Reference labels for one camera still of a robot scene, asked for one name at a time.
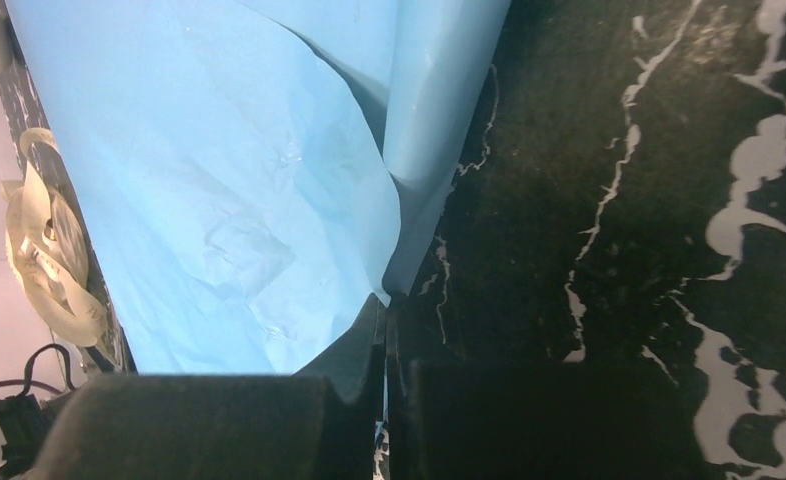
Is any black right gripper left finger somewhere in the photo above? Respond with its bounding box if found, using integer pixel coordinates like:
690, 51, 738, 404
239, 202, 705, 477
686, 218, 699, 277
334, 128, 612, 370
28, 296, 386, 479

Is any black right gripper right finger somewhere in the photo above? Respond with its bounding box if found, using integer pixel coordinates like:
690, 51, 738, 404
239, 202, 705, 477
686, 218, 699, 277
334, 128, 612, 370
386, 307, 710, 479

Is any blue wrapping paper sheet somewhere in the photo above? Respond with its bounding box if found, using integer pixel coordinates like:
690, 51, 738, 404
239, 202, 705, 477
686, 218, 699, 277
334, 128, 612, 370
8, 1, 510, 374

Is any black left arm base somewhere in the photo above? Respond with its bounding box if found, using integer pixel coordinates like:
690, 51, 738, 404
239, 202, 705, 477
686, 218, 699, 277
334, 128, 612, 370
0, 343, 136, 478

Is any cream printed ribbon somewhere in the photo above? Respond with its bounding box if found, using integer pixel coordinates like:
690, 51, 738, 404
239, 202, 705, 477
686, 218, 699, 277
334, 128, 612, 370
0, 162, 107, 347

